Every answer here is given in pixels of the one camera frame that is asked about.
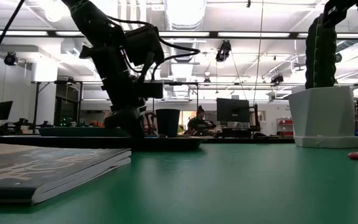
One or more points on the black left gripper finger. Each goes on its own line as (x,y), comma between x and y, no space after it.
(139,124)
(118,119)

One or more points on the dark blue plastic cup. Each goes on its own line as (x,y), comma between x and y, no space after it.
(168,123)

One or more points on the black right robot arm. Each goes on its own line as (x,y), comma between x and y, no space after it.
(337,9)

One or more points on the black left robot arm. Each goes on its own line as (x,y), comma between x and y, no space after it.
(92,21)

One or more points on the dark green plastic tray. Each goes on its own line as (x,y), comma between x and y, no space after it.
(166,143)

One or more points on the green plastic plate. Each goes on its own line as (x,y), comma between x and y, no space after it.
(73,132)

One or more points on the person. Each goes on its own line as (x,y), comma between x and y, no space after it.
(199,123)

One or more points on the dark paperback book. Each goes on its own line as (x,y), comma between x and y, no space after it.
(42,168)

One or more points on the black ceiling spotlight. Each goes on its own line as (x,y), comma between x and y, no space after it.
(277,79)
(10,59)

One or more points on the shelf with red bins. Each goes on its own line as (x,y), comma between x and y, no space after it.
(285,127)

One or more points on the white faceted plant pot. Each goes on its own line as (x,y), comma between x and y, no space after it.
(323,115)

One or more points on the green artificial cactus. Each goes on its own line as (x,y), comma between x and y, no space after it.
(320,56)

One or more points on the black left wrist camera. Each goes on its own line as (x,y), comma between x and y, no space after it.
(143,45)

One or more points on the black metal frame stand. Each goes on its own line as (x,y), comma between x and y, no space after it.
(197,99)

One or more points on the tall black metal frame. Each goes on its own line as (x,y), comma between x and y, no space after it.
(36,102)

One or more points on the silver ceiling air duct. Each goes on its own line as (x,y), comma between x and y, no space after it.
(183,12)

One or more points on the black ceiling-hung camera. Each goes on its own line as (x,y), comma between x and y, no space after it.
(223,51)

